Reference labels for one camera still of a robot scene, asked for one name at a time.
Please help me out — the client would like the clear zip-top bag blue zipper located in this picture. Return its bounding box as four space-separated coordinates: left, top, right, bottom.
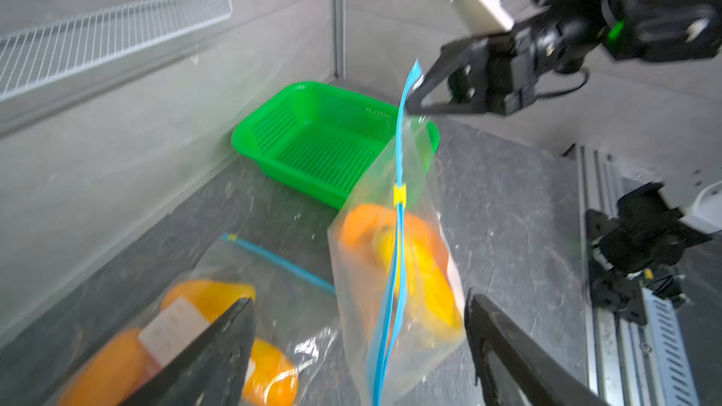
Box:
51 234 340 405

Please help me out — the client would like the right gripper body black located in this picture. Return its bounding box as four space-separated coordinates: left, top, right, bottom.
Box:
485 11 604 116

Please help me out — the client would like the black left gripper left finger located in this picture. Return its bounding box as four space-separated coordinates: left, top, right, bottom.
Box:
122 299 257 405

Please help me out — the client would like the green plastic basket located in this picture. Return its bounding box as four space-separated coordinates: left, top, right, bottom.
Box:
230 81 441 211

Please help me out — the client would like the yellow mango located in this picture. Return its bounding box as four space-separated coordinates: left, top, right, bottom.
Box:
160 278 300 406
404 229 463 341

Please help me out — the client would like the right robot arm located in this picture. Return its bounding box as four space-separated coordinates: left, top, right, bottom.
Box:
402 0 721 116

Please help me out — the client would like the spare clear plastic bag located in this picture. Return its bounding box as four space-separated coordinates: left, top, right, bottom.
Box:
329 65 466 405

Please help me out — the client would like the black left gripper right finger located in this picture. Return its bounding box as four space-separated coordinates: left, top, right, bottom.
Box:
464 291 605 405

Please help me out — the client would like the metal base rail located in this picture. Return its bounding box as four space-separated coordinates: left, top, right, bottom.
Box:
573 146 721 405

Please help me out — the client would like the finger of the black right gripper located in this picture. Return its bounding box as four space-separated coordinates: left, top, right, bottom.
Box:
404 37 490 116

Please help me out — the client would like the large orange mango top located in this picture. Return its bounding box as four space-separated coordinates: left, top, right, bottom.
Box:
338 204 450 270

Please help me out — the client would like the white wire wall basket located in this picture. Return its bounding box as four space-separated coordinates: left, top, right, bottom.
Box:
1 0 232 101

